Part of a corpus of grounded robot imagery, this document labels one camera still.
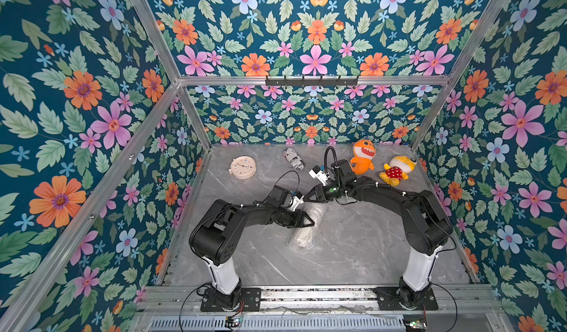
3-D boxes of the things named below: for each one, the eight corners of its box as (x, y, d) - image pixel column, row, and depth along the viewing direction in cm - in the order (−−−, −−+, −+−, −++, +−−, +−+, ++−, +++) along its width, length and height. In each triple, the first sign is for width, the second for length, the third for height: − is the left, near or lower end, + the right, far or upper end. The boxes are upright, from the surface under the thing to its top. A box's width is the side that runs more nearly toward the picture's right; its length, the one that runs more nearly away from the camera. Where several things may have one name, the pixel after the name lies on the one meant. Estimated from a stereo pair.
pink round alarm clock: (229, 179, 109) (227, 175, 106) (234, 160, 117) (232, 156, 114) (254, 179, 109) (253, 175, 106) (257, 160, 117) (256, 156, 114)
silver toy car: (296, 172, 110) (296, 168, 108) (283, 154, 118) (282, 150, 116) (306, 168, 112) (306, 164, 110) (292, 150, 120) (291, 146, 118)
